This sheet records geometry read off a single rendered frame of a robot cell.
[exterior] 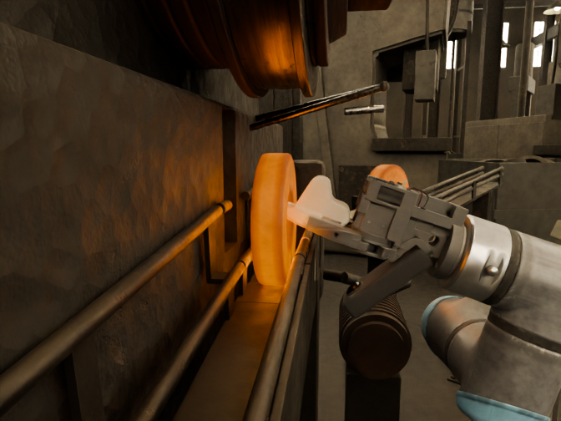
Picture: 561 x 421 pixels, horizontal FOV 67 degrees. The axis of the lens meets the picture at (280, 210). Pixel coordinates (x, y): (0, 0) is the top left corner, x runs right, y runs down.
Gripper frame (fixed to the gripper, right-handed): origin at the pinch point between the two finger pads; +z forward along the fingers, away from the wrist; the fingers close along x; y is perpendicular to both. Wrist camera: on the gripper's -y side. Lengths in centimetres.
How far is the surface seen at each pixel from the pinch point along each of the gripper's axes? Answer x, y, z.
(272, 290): 3.6, -8.4, -2.3
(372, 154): -265, 12, -27
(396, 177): -47, 7, -18
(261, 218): 7.8, 0.0, 0.9
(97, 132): 28.1, 6.0, 8.3
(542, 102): -363, 100, -158
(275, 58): 8.2, 15.3, 4.2
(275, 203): 7.4, 1.9, 0.1
